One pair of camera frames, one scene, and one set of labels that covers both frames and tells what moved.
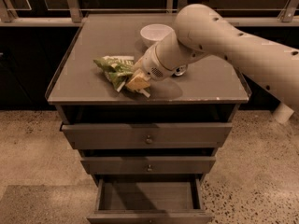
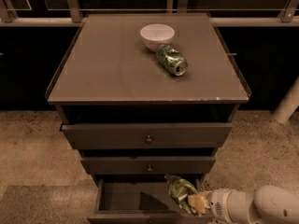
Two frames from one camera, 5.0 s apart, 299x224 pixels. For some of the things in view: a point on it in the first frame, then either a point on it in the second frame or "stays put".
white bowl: [154, 33] stays put
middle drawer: [149, 164] stays put
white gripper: [151, 63] → [221, 202]
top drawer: [150, 135] stays put
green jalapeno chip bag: [117, 69] → [180, 190]
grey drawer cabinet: [150, 152] stays put
